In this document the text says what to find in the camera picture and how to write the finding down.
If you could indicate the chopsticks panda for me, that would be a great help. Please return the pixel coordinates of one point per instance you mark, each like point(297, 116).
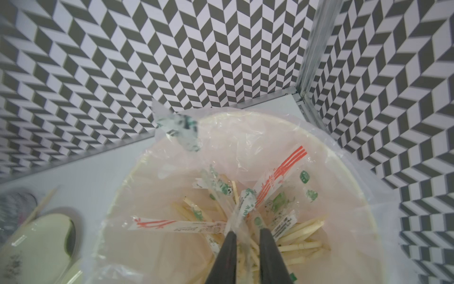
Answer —
point(42, 204)

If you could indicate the white trash bucket with bag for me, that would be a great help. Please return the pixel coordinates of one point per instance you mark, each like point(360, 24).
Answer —
point(333, 220)

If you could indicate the cream plate with black spot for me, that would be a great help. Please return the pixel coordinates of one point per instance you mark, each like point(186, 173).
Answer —
point(40, 252)

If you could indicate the metal glass holder stand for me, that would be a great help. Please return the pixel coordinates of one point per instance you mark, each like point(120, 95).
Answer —
point(15, 209)

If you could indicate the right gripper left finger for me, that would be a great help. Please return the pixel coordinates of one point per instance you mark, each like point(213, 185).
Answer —
point(224, 269)

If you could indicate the cream plate right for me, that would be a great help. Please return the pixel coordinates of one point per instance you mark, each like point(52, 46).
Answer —
point(74, 274)

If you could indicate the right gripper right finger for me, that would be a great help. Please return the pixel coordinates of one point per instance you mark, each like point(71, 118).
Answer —
point(272, 267)

